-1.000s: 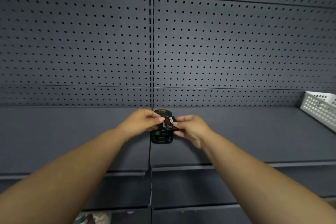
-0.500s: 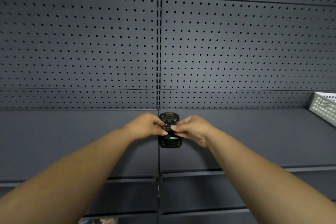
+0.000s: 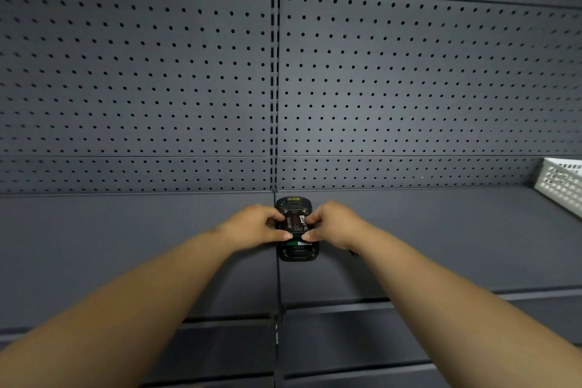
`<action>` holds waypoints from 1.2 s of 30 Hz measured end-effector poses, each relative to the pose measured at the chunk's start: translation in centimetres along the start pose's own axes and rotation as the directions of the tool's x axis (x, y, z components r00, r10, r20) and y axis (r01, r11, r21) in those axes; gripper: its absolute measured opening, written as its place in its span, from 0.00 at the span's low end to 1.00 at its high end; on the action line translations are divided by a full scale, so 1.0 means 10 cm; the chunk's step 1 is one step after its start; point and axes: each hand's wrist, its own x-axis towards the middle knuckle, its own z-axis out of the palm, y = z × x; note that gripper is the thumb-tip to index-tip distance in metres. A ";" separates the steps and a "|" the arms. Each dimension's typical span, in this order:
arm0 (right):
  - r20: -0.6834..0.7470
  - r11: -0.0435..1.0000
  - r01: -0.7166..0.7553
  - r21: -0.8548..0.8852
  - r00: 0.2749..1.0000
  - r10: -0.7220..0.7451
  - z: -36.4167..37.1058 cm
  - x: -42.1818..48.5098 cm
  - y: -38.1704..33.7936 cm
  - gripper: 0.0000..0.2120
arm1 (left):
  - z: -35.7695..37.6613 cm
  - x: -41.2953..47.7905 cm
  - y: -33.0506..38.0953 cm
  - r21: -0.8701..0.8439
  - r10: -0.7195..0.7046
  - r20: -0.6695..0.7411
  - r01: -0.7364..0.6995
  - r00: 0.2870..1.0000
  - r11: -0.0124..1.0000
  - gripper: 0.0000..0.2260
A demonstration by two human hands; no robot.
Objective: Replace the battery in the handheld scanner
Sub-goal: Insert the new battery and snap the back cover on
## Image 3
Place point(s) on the person's right hand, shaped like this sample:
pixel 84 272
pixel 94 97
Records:
pixel 338 224

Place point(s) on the person's left hand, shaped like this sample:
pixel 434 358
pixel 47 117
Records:
pixel 248 226

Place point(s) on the person's right thumb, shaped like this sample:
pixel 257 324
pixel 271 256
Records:
pixel 311 235

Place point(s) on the person's left thumb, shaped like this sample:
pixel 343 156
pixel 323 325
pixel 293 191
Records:
pixel 282 236

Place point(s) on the black battery with red label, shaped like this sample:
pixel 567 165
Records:
pixel 297 224

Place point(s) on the black handheld scanner device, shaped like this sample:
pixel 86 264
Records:
pixel 295 206

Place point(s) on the person's right forearm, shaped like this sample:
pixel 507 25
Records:
pixel 454 310

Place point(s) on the person's left forearm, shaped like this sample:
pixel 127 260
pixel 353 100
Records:
pixel 113 310

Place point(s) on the grey metal shelf board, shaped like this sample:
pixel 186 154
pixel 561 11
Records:
pixel 432 228
pixel 336 342
pixel 218 351
pixel 113 233

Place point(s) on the grey slotted shelf upright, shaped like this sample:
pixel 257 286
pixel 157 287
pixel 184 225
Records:
pixel 275 60

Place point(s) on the grey metal pegboard panel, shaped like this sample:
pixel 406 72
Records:
pixel 136 74
pixel 409 74

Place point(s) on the white plastic lattice basket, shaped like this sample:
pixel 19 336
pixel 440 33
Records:
pixel 561 187

